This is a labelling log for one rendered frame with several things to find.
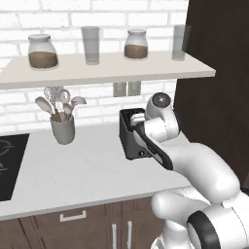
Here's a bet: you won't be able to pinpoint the grey utensil pot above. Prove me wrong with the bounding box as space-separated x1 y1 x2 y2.
50 114 76 146

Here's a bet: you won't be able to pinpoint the white cupboard door handle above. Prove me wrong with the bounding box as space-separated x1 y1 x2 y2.
111 223 118 249
126 220 133 249

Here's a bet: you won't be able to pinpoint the grey wall outlet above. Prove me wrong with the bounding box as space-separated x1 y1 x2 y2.
127 81 142 97
113 82 127 98

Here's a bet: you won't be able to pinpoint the white drawer handle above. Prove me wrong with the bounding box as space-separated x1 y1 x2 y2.
59 210 88 224

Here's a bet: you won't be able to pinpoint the small glass jar brown contents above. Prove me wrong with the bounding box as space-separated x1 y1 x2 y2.
124 28 149 61

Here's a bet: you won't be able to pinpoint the large glass jar brown contents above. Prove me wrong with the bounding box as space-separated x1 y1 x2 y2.
27 33 60 70

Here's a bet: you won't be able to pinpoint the clear drinking glass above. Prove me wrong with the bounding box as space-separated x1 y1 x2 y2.
171 24 193 62
81 26 101 65

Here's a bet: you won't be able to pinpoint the metal mesh skimmer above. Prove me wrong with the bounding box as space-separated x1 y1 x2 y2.
43 86 64 113

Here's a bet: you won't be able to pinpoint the white wall shelf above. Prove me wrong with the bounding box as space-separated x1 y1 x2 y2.
0 50 217 90

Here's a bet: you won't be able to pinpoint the black toaster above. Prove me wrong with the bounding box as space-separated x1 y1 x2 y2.
119 108 160 160

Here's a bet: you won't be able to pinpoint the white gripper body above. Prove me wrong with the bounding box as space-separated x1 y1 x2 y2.
129 114 147 127

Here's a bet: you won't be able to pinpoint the black hob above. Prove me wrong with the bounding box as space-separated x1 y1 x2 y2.
0 133 30 202

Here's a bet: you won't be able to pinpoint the brown drawer front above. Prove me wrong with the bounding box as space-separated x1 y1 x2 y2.
18 202 108 249

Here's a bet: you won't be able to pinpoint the beige wooden spoon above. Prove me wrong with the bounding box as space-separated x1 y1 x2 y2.
62 102 74 122
34 96 56 121
69 95 88 109
58 89 72 105

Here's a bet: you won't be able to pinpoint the tall dark brown cabinet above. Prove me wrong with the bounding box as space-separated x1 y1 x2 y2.
173 0 249 196

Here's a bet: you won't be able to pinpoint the brown cupboard door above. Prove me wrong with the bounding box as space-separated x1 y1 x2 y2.
105 200 124 249
121 196 167 249

